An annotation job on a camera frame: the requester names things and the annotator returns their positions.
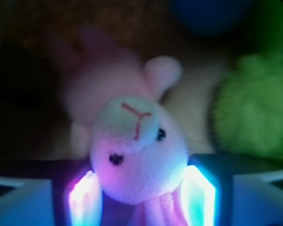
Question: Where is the green plush toy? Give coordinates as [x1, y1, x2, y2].
[209, 53, 283, 160]

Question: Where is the pink plush bunny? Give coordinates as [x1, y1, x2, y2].
[61, 26, 189, 226]

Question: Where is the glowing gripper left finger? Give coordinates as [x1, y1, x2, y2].
[0, 160, 102, 226]

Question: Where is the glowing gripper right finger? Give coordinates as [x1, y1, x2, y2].
[181, 154, 283, 226]

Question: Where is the blue ball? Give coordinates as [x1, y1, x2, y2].
[169, 0, 254, 36]

